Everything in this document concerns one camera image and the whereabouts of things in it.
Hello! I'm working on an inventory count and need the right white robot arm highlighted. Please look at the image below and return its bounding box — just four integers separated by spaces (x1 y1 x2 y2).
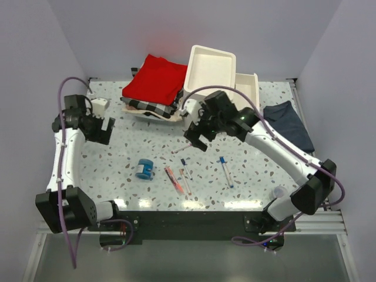
180 86 337 233

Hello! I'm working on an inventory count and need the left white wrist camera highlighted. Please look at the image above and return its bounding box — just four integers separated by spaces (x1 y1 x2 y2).
90 98 110 118

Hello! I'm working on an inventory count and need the brown cap white marker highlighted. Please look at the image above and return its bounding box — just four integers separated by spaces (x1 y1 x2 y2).
179 169 192 196

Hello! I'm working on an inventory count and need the black white checkered cloth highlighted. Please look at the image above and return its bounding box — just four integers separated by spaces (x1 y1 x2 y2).
121 88 184 120

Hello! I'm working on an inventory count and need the blue tape dispenser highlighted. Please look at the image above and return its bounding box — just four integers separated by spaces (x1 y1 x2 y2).
135 159 153 180

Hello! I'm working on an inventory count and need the pink cap marker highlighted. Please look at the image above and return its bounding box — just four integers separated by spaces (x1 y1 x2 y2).
171 144 192 154

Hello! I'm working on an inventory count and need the small clear plastic cup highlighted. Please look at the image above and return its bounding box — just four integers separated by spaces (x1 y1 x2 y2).
270 186 288 200

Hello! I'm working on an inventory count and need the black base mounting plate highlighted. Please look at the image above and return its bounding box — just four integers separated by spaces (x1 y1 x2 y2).
87 210 296 247

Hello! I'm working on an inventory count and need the small blue pen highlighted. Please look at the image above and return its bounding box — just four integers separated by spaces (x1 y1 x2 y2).
180 159 193 180

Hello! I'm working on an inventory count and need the dark blue cloth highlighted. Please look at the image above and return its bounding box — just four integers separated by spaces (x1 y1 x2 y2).
263 101 315 154

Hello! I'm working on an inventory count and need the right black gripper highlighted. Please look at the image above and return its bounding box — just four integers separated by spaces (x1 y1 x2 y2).
184 102 224 152

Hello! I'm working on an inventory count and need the beige folded cloth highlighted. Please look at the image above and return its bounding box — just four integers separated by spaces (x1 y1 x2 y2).
122 96 185 126

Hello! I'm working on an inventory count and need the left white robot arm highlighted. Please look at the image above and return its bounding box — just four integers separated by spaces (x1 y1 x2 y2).
35 95 122 233

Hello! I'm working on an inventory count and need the red orange marker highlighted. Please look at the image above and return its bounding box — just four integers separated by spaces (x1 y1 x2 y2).
164 166 184 194

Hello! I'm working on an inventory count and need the blue cap white marker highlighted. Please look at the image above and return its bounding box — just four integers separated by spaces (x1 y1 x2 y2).
219 156 234 189

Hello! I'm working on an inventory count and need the red folded t-shirt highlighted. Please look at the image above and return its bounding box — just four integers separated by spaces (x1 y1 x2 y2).
122 54 187 106

